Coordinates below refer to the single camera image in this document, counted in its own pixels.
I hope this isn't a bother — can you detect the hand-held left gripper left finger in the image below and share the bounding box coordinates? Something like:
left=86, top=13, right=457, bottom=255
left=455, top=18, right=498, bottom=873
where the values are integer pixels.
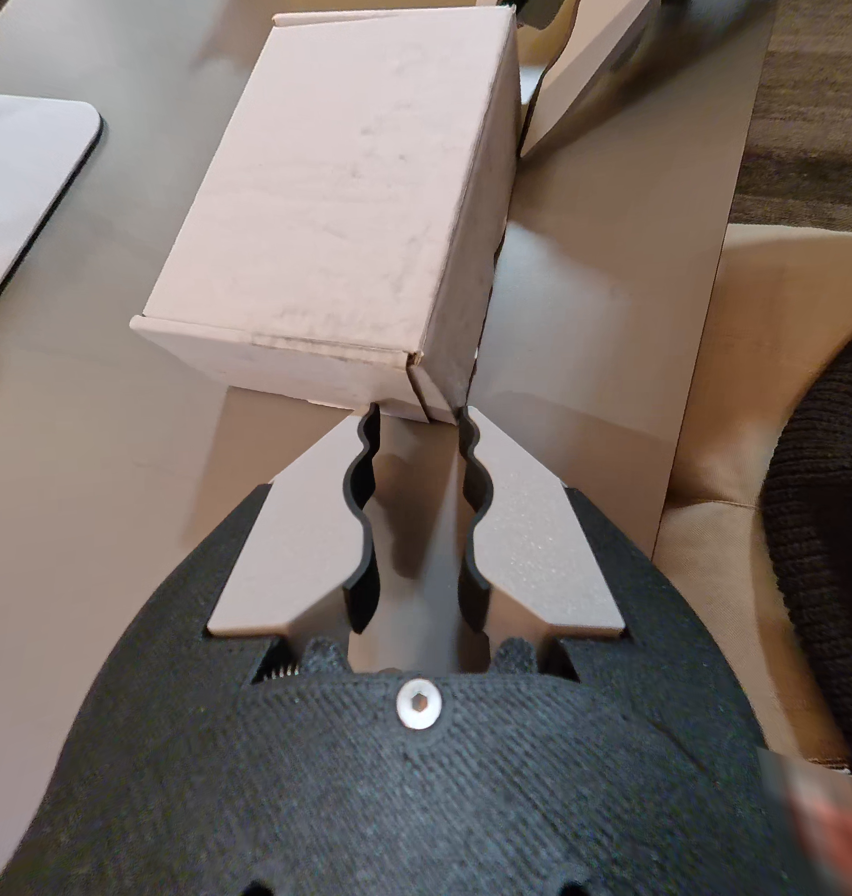
left=207, top=402, right=382, bottom=659

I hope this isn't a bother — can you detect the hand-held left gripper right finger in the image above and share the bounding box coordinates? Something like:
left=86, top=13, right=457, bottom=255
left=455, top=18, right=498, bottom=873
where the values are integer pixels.
left=458, top=406, right=627, bottom=659

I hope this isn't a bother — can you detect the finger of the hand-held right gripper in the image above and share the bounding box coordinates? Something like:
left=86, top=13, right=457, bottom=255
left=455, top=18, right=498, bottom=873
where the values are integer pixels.
left=520, top=0, right=654, bottom=158

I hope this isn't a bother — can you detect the grey desk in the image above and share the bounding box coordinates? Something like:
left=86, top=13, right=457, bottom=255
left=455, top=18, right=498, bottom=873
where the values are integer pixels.
left=0, top=0, right=777, bottom=876

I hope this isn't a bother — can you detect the white cardboard mailer box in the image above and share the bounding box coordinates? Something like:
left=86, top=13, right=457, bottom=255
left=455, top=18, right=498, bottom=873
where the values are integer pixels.
left=130, top=6, right=525, bottom=424

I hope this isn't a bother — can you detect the person's black sweater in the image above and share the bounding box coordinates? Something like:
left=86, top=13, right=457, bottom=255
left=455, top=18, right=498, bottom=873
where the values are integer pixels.
left=760, top=343, right=852, bottom=753

